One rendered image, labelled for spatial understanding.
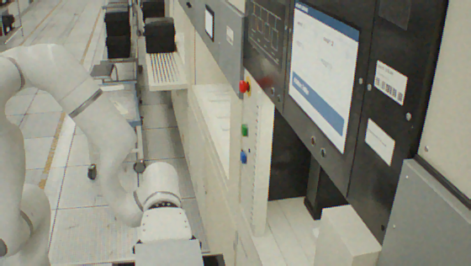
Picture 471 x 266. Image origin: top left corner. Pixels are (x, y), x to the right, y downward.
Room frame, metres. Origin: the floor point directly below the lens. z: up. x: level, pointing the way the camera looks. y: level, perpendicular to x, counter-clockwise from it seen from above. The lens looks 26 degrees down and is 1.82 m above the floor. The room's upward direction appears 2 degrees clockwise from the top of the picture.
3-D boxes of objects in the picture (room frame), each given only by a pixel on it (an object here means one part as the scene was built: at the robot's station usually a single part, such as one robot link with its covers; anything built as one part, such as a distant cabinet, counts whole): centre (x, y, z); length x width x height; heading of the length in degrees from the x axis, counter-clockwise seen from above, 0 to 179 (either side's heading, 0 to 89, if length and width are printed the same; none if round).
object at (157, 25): (3.64, 0.68, 0.93); 0.30 x 0.28 x 0.26; 11
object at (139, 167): (3.27, 1.02, 0.24); 0.97 x 0.52 x 0.48; 16
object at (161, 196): (0.74, 0.15, 1.26); 0.09 x 0.03 x 0.08; 102
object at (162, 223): (0.68, 0.14, 1.26); 0.11 x 0.10 x 0.07; 12
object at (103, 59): (4.91, 1.40, 0.24); 0.94 x 0.53 x 0.48; 13
